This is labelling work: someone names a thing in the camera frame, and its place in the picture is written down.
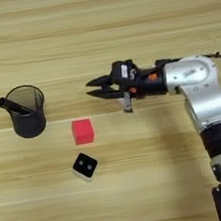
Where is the black mesh pen cup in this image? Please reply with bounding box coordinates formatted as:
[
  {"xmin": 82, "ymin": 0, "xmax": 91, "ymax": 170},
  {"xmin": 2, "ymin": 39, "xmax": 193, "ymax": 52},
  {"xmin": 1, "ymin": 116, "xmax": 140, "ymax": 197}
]
[{"xmin": 3, "ymin": 81, "xmax": 51, "ymax": 142}]

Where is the black box with white label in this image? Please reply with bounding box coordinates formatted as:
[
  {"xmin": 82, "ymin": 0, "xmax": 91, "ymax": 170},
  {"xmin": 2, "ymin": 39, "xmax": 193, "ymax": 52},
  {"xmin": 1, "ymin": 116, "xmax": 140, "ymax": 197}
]
[{"xmin": 109, "ymin": 57, "xmax": 142, "ymax": 90}]

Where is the white box with black top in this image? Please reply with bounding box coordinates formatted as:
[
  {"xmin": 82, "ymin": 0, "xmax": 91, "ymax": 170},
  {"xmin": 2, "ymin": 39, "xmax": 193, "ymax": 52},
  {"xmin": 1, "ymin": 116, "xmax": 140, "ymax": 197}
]
[{"xmin": 69, "ymin": 149, "xmax": 102, "ymax": 185}]

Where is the red cube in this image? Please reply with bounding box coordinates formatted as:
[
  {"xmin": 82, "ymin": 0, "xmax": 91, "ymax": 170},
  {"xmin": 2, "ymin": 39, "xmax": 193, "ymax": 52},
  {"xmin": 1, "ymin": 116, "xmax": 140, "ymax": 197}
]
[{"xmin": 70, "ymin": 116, "xmax": 97, "ymax": 147}]

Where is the thick black marker pen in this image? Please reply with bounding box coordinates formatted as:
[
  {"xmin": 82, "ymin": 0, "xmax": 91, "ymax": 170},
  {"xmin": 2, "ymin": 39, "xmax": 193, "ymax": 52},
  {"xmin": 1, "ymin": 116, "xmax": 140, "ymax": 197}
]
[{"xmin": 0, "ymin": 92, "xmax": 35, "ymax": 120}]

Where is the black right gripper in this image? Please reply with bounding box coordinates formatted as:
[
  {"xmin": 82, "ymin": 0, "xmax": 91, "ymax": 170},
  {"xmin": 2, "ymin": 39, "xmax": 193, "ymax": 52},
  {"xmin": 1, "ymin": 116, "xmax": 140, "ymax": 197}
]
[{"xmin": 83, "ymin": 66, "xmax": 171, "ymax": 120}]

